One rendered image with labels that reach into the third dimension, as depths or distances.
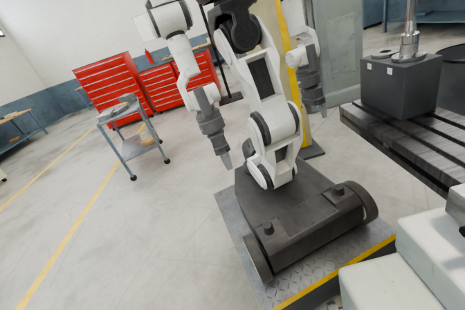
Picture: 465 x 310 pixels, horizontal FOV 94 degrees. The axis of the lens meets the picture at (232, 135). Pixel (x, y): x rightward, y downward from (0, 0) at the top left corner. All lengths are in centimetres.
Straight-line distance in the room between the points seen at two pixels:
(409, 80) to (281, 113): 40
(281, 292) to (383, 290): 47
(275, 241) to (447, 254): 53
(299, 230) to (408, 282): 39
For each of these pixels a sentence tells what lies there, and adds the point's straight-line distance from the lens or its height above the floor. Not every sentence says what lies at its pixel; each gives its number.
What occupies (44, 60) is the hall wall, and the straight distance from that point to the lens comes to 1121.
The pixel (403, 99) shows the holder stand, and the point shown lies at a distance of 91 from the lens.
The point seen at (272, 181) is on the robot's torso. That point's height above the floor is 70.
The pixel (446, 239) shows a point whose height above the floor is 85.
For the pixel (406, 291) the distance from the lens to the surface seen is 76.
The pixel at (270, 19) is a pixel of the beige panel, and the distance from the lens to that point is 197.
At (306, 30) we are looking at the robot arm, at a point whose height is 128.
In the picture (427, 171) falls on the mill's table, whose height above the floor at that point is 90.
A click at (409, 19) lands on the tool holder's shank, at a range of 91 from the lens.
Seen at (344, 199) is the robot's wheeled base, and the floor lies 61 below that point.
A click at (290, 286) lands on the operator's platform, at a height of 40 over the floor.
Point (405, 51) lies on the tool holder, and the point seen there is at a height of 115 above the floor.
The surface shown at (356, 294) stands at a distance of 74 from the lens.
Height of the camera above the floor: 140
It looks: 27 degrees down
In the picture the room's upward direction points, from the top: 19 degrees counter-clockwise
